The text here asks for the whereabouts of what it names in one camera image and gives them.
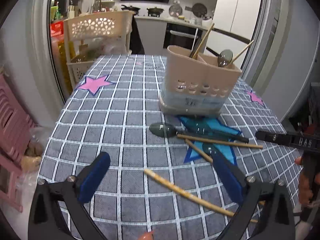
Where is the wooden chopstick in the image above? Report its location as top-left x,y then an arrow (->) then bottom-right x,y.
144,168 -> 259,224
229,40 -> 254,64
177,134 -> 263,149
185,139 -> 213,164

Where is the black handled spoon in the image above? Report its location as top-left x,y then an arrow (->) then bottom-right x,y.
202,143 -> 220,157
149,122 -> 249,143

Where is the beige plastic utensil holder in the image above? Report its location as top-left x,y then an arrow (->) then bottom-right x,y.
159,45 -> 242,116

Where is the person right hand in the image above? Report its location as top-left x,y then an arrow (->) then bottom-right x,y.
295,157 -> 320,206

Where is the grey checkered tablecloth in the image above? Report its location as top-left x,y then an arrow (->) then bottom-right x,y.
37,54 -> 304,240

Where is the pink plastic stool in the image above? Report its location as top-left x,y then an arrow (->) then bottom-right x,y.
0,74 -> 35,212

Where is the black built-in oven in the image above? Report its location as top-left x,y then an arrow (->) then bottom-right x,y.
162,23 -> 203,56

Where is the black hanging cloth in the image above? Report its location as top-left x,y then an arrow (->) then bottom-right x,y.
129,16 -> 145,55

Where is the beige flower pattern cart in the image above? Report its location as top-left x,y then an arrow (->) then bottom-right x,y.
63,10 -> 134,88

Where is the white refrigerator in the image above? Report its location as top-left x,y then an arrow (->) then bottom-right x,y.
204,0 -> 261,56

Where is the black wok on stove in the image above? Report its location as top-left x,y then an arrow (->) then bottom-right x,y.
121,4 -> 140,15

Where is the black pot on stove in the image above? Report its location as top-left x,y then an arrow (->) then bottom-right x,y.
147,7 -> 164,17

